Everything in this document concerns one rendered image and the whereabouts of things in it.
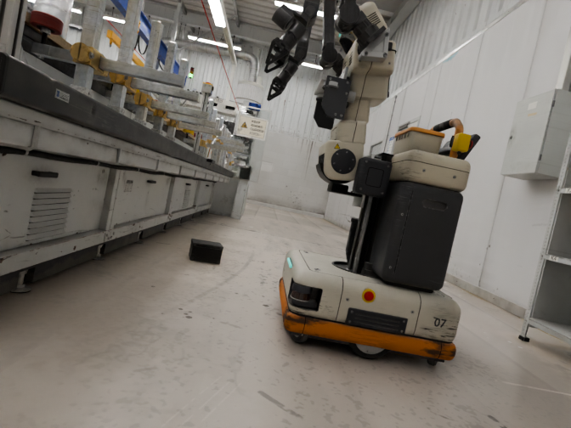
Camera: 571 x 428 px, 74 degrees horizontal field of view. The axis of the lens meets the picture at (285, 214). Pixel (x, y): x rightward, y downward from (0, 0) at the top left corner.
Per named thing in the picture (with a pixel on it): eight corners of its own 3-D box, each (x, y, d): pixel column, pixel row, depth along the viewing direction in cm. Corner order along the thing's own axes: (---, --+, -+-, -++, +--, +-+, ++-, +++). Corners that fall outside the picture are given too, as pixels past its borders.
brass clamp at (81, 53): (109, 77, 116) (112, 61, 116) (88, 63, 103) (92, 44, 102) (89, 73, 116) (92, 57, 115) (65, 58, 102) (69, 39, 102)
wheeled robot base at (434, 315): (397, 313, 205) (407, 268, 203) (456, 368, 141) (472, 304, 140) (276, 290, 200) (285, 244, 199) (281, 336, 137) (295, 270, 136)
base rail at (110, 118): (233, 177, 581) (234, 171, 580) (0, 94, 72) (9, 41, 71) (228, 177, 580) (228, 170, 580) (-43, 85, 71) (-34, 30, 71)
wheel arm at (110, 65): (183, 91, 114) (186, 77, 114) (180, 88, 111) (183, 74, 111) (37, 59, 111) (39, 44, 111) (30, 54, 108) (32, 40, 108)
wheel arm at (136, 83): (199, 105, 139) (200, 93, 139) (197, 103, 136) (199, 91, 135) (79, 79, 136) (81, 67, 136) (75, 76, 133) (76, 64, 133)
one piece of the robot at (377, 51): (383, 62, 145) (386, 32, 144) (387, 58, 140) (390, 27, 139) (358, 60, 144) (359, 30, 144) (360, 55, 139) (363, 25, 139)
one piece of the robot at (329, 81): (340, 132, 179) (349, 87, 178) (353, 121, 151) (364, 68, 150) (307, 125, 178) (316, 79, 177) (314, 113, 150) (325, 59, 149)
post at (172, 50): (159, 142, 184) (178, 44, 182) (157, 141, 181) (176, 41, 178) (152, 140, 184) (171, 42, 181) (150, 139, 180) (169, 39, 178)
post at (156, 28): (142, 137, 159) (163, 24, 157) (139, 137, 156) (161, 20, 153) (134, 136, 159) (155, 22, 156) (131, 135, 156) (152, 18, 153)
